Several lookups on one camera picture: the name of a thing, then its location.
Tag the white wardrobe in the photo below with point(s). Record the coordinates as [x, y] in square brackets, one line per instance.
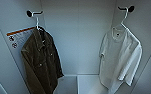
[77, 40]

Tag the dark olive jacket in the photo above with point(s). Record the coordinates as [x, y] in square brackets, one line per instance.
[41, 63]

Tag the white wardrobe shelf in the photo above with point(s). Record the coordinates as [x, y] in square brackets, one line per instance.
[91, 85]

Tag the white shirt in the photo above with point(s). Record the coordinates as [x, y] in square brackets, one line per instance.
[119, 60]

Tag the white sign orange strip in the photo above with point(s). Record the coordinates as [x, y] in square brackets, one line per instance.
[21, 33]

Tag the black wall hook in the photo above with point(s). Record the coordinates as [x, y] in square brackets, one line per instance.
[126, 8]
[33, 13]

